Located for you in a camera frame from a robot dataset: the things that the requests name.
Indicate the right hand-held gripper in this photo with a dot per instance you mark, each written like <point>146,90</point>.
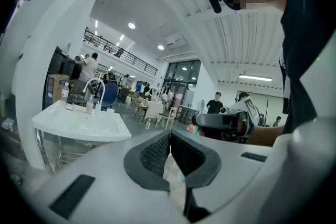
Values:
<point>236,118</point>

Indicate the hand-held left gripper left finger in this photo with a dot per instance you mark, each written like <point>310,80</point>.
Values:
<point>110,191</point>

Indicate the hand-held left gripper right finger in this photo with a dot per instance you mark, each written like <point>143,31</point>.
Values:
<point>225,165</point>

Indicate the person's right forearm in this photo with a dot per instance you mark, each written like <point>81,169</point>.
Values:
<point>265,136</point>

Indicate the colourful flower bouquet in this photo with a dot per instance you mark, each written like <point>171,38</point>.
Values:
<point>193,129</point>

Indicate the white wooden chair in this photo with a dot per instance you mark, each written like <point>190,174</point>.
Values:
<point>168,116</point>

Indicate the glass entrance door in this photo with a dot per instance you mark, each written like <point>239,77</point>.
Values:
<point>181,78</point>

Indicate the checked tablecloth table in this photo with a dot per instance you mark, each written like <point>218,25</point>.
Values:
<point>154,110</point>

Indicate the long tube ceiling light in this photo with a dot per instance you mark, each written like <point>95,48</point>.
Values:
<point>255,77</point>

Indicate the white sink basin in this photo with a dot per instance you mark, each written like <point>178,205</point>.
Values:
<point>78,126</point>

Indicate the metal sink stand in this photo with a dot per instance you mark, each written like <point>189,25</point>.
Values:
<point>47,154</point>

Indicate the white air conditioner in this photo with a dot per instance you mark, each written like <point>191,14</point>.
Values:
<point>174,41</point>

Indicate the round ceiling light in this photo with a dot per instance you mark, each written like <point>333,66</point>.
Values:
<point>160,47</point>
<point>131,25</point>

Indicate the blue chair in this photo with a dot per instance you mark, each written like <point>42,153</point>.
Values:
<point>110,94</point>

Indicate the white curved faucet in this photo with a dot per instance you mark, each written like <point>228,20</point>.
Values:
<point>103,89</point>

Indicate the black balcony railing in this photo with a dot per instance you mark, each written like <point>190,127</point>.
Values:
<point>126,56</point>

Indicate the dark wicker chair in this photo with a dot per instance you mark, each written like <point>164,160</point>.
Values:
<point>78,89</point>

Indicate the clear bottle white cap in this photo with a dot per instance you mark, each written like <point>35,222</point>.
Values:
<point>64,93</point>

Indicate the brown cardboard box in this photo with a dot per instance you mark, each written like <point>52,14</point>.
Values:
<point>53,89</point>

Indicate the person's black clothing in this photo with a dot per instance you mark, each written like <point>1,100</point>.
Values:
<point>302,8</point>

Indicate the black head camera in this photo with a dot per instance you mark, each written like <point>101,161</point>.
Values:
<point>215,0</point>

